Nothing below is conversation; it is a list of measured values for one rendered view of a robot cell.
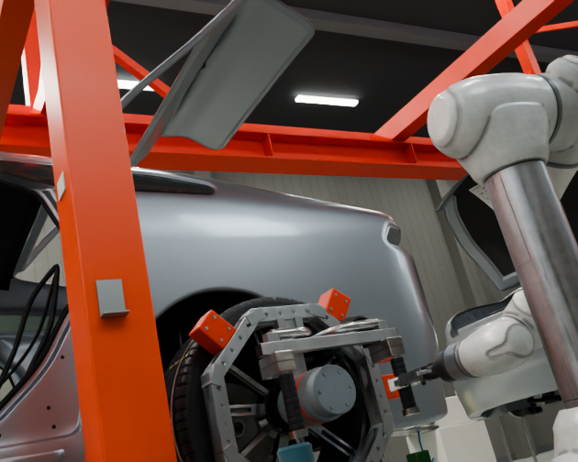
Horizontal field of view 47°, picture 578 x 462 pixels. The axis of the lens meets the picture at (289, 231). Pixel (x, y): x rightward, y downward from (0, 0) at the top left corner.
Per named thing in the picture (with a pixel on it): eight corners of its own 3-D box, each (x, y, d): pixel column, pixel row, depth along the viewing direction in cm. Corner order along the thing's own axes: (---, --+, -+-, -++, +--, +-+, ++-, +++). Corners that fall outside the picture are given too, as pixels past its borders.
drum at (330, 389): (322, 426, 187) (311, 377, 192) (365, 412, 170) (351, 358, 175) (279, 434, 180) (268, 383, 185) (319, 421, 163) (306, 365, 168)
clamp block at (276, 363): (279, 378, 165) (274, 357, 166) (296, 369, 158) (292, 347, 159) (261, 380, 162) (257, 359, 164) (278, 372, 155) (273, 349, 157)
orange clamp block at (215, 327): (226, 336, 185) (201, 316, 184) (238, 328, 179) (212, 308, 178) (213, 356, 181) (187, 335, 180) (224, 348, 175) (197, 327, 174)
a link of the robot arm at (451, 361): (493, 374, 153) (475, 379, 158) (481, 335, 156) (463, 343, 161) (464, 379, 148) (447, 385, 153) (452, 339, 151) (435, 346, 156)
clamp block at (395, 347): (386, 362, 182) (381, 343, 184) (406, 354, 175) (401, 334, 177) (372, 364, 180) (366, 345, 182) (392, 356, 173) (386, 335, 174)
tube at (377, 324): (350, 347, 195) (341, 313, 199) (389, 328, 180) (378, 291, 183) (299, 354, 186) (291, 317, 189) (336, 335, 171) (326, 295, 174)
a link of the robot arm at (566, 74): (553, 137, 130) (496, 142, 126) (582, 45, 121) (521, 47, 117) (602, 166, 120) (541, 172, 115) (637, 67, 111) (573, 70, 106)
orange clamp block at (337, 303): (330, 330, 203) (339, 306, 208) (344, 323, 197) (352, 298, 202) (312, 319, 201) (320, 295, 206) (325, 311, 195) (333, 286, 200)
